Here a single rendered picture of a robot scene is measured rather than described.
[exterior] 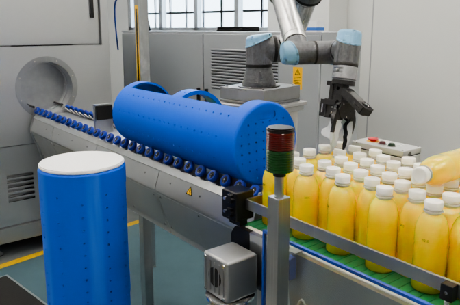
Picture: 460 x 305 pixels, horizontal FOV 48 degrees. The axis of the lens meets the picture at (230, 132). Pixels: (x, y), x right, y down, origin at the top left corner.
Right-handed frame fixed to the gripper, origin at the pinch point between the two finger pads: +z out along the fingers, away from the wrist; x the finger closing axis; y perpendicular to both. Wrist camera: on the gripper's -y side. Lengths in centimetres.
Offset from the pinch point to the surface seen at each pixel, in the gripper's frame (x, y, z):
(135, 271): -34, 174, 99
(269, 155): 47, -20, 2
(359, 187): 13.3, -19.1, 8.9
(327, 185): 17.5, -12.0, 9.9
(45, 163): 66, 66, 18
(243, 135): 17.9, 24.8, 0.8
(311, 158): 5.2, 6.1, 5.0
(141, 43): -15, 165, -38
